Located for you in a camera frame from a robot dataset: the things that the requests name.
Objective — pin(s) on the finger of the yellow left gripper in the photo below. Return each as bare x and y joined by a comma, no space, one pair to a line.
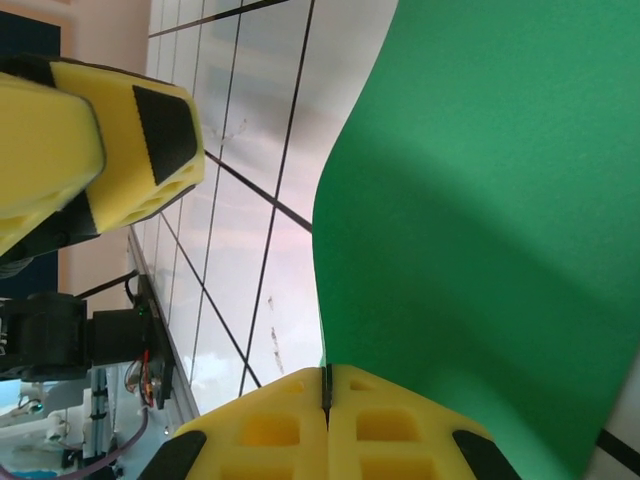
40,150
125,150

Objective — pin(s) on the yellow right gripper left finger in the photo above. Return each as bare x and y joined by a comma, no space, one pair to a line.
270,440

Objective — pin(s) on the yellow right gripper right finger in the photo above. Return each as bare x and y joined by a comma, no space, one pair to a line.
390,440

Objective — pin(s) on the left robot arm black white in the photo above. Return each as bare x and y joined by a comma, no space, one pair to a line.
50,335

